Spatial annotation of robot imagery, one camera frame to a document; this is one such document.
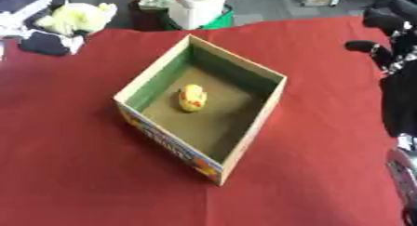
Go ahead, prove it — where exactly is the pale yellow soft toy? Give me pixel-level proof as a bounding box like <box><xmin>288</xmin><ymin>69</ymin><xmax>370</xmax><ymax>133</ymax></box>
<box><xmin>34</xmin><ymin>2</ymin><xmax>119</xmax><ymax>36</ymax></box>

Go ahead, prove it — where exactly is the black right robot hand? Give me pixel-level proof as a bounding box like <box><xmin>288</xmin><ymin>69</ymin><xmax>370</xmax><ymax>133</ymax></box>
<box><xmin>343</xmin><ymin>0</ymin><xmax>417</xmax><ymax>139</ymax></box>

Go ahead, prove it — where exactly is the tan cardboard box green inside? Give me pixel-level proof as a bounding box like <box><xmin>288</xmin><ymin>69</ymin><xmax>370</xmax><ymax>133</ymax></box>
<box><xmin>112</xmin><ymin>33</ymin><xmax>289</xmax><ymax>187</ymax></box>

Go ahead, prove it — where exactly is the white cardboard box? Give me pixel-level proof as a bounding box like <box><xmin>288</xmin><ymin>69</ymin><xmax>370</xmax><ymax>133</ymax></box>
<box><xmin>168</xmin><ymin>0</ymin><xmax>230</xmax><ymax>31</ymax></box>

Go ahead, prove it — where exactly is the dark brown bag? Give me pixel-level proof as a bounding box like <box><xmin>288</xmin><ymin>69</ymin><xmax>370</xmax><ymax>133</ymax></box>
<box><xmin>128</xmin><ymin>0</ymin><xmax>175</xmax><ymax>32</ymax></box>

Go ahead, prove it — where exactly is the yellow toy duck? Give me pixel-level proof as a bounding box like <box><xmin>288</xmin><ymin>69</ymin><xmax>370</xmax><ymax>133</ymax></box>
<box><xmin>177</xmin><ymin>84</ymin><xmax>209</xmax><ymax>113</ymax></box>

